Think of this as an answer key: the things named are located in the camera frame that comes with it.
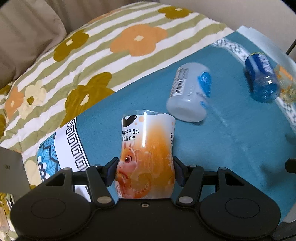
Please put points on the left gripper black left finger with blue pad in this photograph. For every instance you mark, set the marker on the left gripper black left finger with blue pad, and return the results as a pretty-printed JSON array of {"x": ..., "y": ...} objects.
[{"x": 99, "y": 178}]

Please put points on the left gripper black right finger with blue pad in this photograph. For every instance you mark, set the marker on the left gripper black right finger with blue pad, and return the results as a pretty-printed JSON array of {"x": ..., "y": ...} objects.
[{"x": 190, "y": 179}]

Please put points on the orange dragon label cup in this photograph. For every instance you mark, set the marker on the orange dragon label cup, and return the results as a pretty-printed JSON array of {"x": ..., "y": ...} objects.
[{"x": 145, "y": 169}]

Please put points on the white blue label cup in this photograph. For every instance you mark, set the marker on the white blue label cup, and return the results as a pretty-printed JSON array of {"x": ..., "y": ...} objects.
[{"x": 190, "y": 92}]

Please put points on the blue transparent plastic cup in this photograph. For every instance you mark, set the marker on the blue transparent plastic cup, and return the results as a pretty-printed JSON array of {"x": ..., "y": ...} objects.
[{"x": 264, "y": 85}]

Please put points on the clear yellow label cup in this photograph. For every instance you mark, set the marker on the clear yellow label cup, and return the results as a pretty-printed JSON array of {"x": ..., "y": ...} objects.
[{"x": 287, "y": 84}]

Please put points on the grey laptop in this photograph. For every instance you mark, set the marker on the grey laptop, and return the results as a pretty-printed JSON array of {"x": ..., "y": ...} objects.
[{"x": 13, "y": 177}]

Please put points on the beige pillow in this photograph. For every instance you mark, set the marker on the beige pillow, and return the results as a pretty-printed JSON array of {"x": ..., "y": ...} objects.
[{"x": 28, "y": 29}]

